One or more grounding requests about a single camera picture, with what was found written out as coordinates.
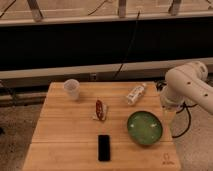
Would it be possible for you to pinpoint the red white snack packet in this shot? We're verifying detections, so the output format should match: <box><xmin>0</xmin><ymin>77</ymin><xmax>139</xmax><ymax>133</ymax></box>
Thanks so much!
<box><xmin>92</xmin><ymin>100</ymin><xmax>108</xmax><ymax>121</ymax></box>

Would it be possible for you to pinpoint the wooden cutting board table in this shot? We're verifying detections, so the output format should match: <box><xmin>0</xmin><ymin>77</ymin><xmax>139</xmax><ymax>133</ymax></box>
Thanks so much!
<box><xmin>22</xmin><ymin>82</ymin><xmax>181</xmax><ymax>171</ymax></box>

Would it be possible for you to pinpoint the green round bowl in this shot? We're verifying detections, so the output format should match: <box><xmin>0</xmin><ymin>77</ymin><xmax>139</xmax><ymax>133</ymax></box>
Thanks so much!
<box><xmin>127</xmin><ymin>111</ymin><xmax>163</xmax><ymax>146</ymax></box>

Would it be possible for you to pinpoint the black smartphone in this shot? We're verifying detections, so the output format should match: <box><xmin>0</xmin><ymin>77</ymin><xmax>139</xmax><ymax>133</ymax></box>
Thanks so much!
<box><xmin>98</xmin><ymin>135</ymin><xmax>111</xmax><ymax>162</ymax></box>

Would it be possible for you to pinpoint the black hanging cable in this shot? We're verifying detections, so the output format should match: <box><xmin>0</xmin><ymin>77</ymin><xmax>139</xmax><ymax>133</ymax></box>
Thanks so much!
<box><xmin>111</xmin><ymin>10</ymin><xmax>142</xmax><ymax>81</ymax></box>

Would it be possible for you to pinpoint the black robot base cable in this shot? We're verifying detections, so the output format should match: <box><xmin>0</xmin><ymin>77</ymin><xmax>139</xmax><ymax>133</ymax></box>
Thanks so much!
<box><xmin>171</xmin><ymin>101</ymin><xmax>198</xmax><ymax>139</ymax></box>

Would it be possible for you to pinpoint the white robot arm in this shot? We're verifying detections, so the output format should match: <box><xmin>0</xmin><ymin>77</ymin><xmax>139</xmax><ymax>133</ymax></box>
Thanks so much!
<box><xmin>160</xmin><ymin>61</ymin><xmax>213</xmax><ymax>115</ymax></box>

